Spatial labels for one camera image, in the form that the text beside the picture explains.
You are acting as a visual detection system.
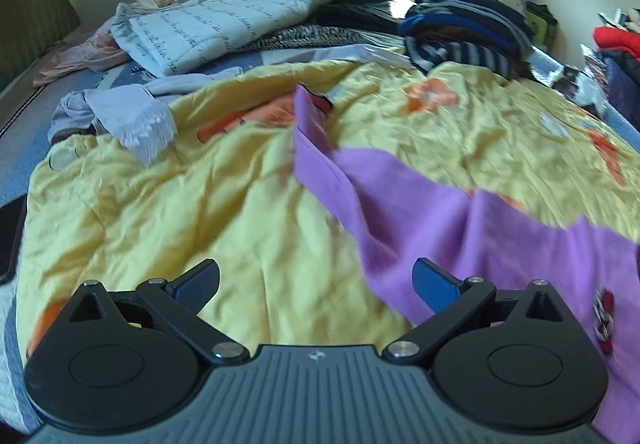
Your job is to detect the pink cloth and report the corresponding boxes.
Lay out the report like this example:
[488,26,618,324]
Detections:
[33,0,179,86]

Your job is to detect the black flat device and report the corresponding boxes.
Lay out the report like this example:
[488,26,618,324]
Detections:
[0,198,28,283]

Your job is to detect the stack of folded dark clothes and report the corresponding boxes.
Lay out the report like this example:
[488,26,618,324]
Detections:
[398,0,537,56]

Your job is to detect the white quilted comforter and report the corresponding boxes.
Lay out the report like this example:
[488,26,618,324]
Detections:
[109,0,401,77]

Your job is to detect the black white patterned cloth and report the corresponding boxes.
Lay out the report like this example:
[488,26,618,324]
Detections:
[243,23,362,54]

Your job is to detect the purple knit sweater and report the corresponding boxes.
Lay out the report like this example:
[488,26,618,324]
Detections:
[293,84,640,425]

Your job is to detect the navy grey striped garment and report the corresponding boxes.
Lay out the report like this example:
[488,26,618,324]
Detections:
[404,35,519,78]

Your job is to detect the yellow printed blanket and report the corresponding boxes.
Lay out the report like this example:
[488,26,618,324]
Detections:
[15,58,640,375]

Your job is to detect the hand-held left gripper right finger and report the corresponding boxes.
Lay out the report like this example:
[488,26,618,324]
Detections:
[382,259,571,367]

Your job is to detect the lavender fringed scarf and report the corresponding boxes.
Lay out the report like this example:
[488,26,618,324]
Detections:
[48,67,244,167]

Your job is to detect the crumpled plastic bag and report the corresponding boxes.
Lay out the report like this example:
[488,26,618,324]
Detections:
[532,49,608,108]

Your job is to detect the navy puffer jacket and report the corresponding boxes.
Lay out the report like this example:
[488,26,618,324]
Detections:
[598,50,640,117]

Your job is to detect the green padded headboard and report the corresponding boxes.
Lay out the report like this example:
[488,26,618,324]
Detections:
[0,0,82,92]

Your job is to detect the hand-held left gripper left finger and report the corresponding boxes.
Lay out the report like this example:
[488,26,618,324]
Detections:
[68,258,251,367]

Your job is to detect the black garment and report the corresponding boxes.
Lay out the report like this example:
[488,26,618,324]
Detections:
[316,0,454,35]

